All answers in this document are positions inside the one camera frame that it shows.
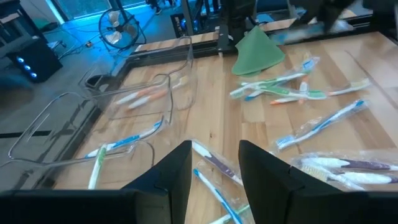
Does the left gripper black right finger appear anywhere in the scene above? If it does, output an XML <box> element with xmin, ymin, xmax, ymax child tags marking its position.
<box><xmin>238</xmin><ymin>139</ymin><xmax>352</xmax><ymax>224</ymax></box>

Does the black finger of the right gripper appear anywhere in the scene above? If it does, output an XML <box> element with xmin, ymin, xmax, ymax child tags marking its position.
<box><xmin>322</xmin><ymin>0</ymin><xmax>355</xmax><ymax>32</ymax></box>
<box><xmin>289</xmin><ymin>0</ymin><xmax>324</xmax><ymax>29</ymax></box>

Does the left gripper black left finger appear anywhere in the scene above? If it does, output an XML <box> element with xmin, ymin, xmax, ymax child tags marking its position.
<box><xmin>121</xmin><ymin>140</ymin><xmax>193</xmax><ymax>224</ymax></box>

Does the blue white toothbrush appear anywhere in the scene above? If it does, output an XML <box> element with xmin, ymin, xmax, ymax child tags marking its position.
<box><xmin>243</xmin><ymin>89</ymin><xmax>266</xmax><ymax>103</ymax></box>
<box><xmin>269</xmin><ymin>19</ymin><xmax>354</xmax><ymax>45</ymax></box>
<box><xmin>274</xmin><ymin>98</ymin><xmax>369</xmax><ymax>152</ymax></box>
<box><xmin>192</xmin><ymin>168</ymin><xmax>244</xmax><ymax>224</ymax></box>
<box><xmin>85</xmin><ymin>119</ymin><xmax>165</xmax><ymax>159</ymax></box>

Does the purple white toothbrush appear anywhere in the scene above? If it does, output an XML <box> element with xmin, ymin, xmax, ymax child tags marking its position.
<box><xmin>300</xmin><ymin>156</ymin><xmax>398</xmax><ymax>172</ymax></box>
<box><xmin>298</xmin><ymin>164</ymin><xmax>398</xmax><ymax>192</ymax></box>
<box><xmin>191</xmin><ymin>141</ymin><xmax>244</xmax><ymax>187</ymax></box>

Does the orange white toothbrush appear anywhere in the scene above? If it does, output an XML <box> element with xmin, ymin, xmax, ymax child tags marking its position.
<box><xmin>114</xmin><ymin>81</ymin><xmax>175</xmax><ymax>106</ymax></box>
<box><xmin>327</xmin><ymin>77</ymin><xmax>373</xmax><ymax>97</ymax></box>
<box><xmin>127</xmin><ymin>76</ymin><xmax>190</xmax><ymax>110</ymax></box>
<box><xmin>269</xmin><ymin>80</ymin><xmax>311</xmax><ymax>106</ymax></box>

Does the clear plastic bin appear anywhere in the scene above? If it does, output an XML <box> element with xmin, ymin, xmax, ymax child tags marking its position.
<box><xmin>7</xmin><ymin>73</ymin><xmax>174</xmax><ymax>169</ymax></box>
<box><xmin>79</xmin><ymin>35</ymin><xmax>199</xmax><ymax>123</ymax></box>
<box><xmin>0</xmin><ymin>140</ymin><xmax>156</xmax><ymax>192</ymax></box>

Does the green cloth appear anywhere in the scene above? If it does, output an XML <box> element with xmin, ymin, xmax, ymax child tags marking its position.
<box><xmin>231</xmin><ymin>26</ymin><xmax>286</xmax><ymax>78</ymax></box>

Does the person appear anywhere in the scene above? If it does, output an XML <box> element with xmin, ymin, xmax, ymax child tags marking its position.
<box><xmin>145</xmin><ymin>0</ymin><xmax>177</xmax><ymax>16</ymax></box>

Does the black floor fan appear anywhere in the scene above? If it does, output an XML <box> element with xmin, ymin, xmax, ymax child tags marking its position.
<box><xmin>98</xmin><ymin>7</ymin><xmax>147</xmax><ymax>51</ymax></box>

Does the black computer with blue lights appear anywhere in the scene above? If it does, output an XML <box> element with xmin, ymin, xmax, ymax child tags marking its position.
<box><xmin>5</xmin><ymin>36</ymin><xmax>63</xmax><ymax>84</ymax></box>

